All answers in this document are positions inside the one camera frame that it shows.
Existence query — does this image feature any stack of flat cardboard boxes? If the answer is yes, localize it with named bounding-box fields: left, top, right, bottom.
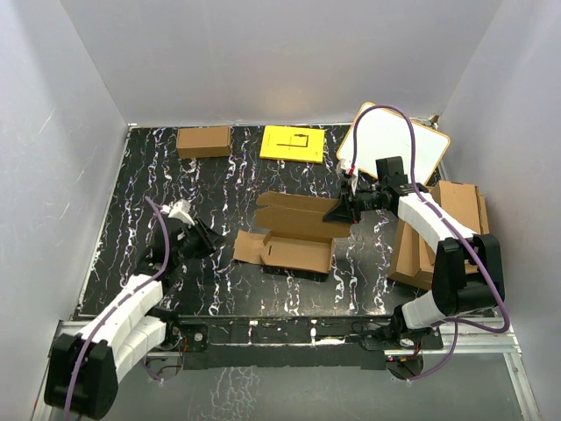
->
left=387, top=180, right=490, bottom=290

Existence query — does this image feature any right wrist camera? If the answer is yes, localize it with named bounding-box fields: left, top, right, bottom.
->
left=337, top=159, right=358, bottom=193

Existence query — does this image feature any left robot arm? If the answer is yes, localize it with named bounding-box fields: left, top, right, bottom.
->
left=44, top=218, right=225, bottom=420

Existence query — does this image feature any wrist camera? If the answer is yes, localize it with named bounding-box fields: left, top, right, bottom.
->
left=337, top=159, right=358, bottom=193
left=161, top=199, right=195, bottom=227

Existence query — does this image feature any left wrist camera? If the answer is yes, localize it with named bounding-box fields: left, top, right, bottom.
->
left=161, top=199, right=195, bottom=227

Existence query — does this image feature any folded brown cardboard box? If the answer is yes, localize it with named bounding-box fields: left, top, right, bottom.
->
left=176, top=126, right=231, bottom=160

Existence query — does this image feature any aluminium frame rail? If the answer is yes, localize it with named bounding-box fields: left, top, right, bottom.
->
left=32, top=318, right=543, bottom=421

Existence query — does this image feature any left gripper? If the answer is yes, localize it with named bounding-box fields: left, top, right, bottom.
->
left=174, top=218, right=227, bottom=265

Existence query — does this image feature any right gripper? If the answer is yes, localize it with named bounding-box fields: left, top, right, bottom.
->
left=323, top=179, right=387, bottom=225

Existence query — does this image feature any yellow book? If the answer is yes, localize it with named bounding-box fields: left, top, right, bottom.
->
left=259, top=125, right=325, bottom=164

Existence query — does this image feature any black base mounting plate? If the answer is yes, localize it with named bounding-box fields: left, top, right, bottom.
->
left=146, top=316, right=444, bottom=370

